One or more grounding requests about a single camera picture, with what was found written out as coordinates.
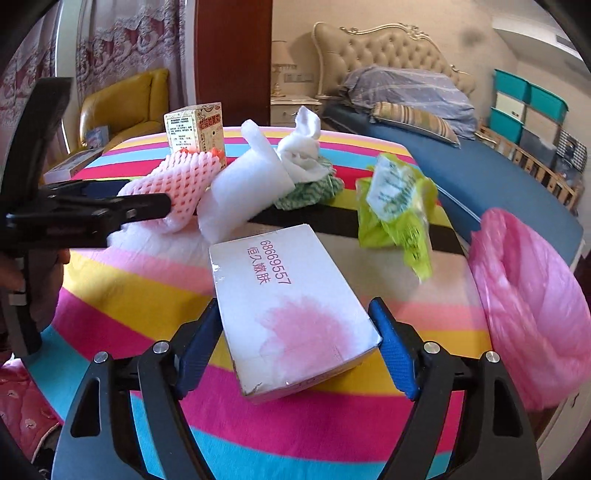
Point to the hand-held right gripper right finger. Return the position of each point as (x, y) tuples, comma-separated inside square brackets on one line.
[(395, 350)]

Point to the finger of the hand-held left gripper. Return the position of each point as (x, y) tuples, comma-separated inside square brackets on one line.
[(138, 207), (106, 188)]

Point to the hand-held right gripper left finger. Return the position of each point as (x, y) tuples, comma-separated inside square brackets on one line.
[(198, 350)]

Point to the pink foam fruit net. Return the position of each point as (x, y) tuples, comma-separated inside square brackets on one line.
[(184, 180)]

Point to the beige medicine box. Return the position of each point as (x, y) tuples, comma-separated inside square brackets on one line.
[(189, 129)]

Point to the white box with pink print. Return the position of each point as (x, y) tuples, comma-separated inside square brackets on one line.
[(295, 314)]

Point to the white foam sheet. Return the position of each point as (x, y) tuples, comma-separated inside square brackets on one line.
[(244, 194)]

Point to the yellow-green plastic bag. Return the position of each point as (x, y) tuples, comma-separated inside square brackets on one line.
[(392, 207)]

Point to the trash bin with pink liner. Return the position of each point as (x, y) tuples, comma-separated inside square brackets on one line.
[(531, 300)]

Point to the white tissue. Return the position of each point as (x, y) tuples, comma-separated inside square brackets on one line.
[(304, 152)]

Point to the green white cloth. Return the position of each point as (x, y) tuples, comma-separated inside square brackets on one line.
[(318, 191)]

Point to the person's left hand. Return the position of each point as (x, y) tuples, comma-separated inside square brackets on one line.
[(51, 286)]

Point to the flat white box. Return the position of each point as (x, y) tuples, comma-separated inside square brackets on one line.
[(74, 165)]

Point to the colourful printed box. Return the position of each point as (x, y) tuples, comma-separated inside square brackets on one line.
[(97, 136)]

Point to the colourful striped tablecloth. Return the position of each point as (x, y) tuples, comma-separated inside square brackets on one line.
[(138, 314)]

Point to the yellow leather armchair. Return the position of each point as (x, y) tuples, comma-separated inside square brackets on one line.
[(129, 101)]

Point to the pink lace curtain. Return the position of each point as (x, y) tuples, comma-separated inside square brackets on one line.
[(124, 41)]

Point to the cream nightstand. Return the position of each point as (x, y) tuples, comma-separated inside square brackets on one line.
[(291, 110)]

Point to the person's pink quilted clothing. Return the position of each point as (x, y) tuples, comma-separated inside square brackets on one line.
[(25, 410)]

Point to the beige tufted bed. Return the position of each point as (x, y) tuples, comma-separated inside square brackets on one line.
[(485, 184)]

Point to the cream table lamp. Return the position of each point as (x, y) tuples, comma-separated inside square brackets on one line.
[(279, 60)]

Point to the striped pillow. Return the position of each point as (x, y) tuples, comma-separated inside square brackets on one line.
[(415, 121)]

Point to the teal plastic storage box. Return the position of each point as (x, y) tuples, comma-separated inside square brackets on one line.
[(504, 125), (510, 85), (547, 102)]

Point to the clear grey storage box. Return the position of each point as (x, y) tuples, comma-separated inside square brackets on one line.
[(536, 144)]

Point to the grey-blue duvet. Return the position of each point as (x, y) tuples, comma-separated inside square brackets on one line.
[(406, 92)]

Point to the black-white checkered bag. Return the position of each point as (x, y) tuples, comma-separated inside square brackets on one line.
[(572, 150)]

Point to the beige storage box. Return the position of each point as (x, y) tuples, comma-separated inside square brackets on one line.
[(544, 123)]

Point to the cream storage box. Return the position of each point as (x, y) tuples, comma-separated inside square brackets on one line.
[(511, 105)]

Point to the red-brown wooden door frame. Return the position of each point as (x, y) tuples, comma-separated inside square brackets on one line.
[(231, 55)]

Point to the wall switch panel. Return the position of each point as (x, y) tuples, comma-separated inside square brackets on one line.
[(296, 77)]

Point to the wooden crib rail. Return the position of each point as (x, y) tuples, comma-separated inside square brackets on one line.
[(545, 173)]

